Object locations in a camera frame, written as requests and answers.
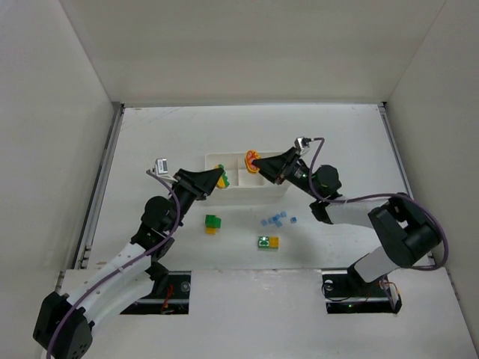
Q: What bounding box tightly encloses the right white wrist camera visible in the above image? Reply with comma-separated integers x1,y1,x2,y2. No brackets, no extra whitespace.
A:
294,137,313,156

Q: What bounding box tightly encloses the yellow lego piece with flower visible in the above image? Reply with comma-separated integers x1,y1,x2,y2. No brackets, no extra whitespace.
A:
245,150,260,174

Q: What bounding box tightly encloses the purple cable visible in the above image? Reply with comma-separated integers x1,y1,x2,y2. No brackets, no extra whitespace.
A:
44,170,183,359
308,137,450,271

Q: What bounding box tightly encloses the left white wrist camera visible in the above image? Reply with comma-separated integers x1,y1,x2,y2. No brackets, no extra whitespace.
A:
152,158,173,181

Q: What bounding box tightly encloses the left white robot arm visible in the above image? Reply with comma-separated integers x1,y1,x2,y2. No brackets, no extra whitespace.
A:
33,168,224,358

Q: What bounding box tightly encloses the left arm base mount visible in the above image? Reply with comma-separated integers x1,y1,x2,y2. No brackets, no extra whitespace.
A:
120,271,192,316

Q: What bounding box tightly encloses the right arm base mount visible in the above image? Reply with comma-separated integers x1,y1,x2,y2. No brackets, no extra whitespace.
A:
321,269,403,315

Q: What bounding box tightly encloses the green yellow lego block pair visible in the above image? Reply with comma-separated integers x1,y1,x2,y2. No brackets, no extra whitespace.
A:
257,236,280,251

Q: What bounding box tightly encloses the white three-compartment tray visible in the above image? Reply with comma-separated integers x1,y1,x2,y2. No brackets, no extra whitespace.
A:
204,153,290,206

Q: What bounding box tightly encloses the green yellow lego piece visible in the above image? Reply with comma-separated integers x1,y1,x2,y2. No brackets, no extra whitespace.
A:
216,164,231,189

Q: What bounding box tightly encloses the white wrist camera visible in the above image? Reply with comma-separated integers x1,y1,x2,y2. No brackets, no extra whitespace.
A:
294,137,313,156
152,158,173,181

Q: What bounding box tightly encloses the light blue lego pile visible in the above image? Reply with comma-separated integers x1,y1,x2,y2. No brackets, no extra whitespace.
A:
260,211,287,228

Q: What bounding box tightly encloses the green and yellow lego stack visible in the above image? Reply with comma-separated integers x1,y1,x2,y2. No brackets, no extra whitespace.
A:
204,215,222,235

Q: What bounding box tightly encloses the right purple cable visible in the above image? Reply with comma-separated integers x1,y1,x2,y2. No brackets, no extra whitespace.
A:
308,137,450,271

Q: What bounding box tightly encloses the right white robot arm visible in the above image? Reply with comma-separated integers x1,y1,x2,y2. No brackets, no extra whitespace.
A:
251,148,444,286

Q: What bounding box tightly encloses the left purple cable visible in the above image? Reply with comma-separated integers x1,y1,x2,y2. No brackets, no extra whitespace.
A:
44,170,183,359

